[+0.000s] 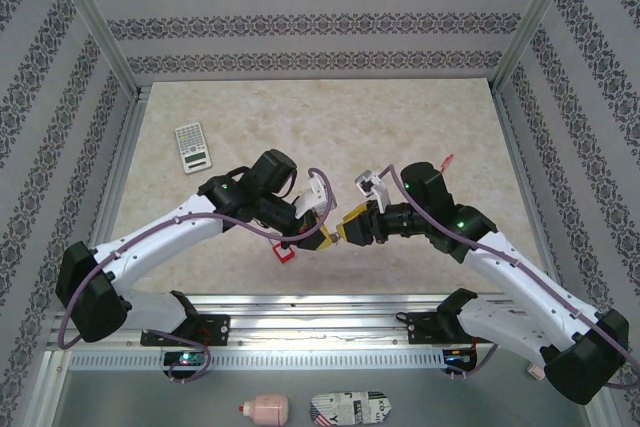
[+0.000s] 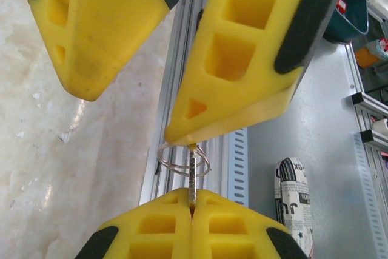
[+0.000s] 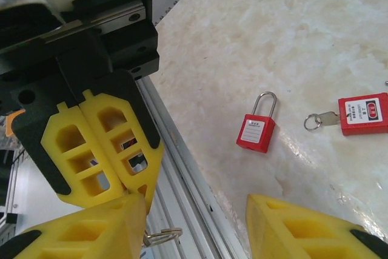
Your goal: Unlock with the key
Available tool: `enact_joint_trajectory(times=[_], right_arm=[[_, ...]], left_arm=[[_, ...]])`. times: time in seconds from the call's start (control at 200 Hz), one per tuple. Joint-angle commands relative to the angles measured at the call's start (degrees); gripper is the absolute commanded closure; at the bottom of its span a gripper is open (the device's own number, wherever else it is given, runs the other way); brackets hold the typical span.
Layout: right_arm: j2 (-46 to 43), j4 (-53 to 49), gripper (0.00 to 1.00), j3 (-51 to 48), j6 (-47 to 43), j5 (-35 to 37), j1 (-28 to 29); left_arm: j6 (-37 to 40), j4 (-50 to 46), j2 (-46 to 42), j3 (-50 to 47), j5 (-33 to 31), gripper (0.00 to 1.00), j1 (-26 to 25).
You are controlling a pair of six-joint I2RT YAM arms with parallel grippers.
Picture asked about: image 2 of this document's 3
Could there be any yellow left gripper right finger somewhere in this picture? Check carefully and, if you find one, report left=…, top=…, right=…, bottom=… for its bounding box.
left=192, top=188, right=309, bottom=259

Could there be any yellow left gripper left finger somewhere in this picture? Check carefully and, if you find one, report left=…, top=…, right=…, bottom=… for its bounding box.
left=74, top=187, right=193, bottom=259

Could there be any small brass key with ring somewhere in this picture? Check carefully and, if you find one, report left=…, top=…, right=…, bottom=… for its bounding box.
left=156, top=141, right=212, bottom=206

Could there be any newspaper print pencil case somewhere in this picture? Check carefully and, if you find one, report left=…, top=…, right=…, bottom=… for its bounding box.
left=274, top=157, right=315, bottom=259

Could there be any teal plastic bin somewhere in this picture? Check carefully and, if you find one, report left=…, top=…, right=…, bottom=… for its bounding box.
left=321, top=0, right=370, bottom=44

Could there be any orange container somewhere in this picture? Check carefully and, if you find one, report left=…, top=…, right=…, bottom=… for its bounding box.
left=354, top=38, right=388, bottom=69

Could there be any aluminium profile stand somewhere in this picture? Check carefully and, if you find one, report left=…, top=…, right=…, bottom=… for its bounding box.
left=341, top=89, right=388, bottom=150

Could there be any slotted grey cable duct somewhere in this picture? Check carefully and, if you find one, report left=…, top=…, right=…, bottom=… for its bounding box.
left=226, top=125, right=250, bottom=207
left=353, top=133, right=388, bottom=259

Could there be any aluminium mounting rail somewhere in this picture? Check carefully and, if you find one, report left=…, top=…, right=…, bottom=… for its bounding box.
left=138, top=0, right=228, bottom=208

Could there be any aluminium frame profile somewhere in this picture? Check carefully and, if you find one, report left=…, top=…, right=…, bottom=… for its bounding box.
left=344, top=42, right=366, bottom=96

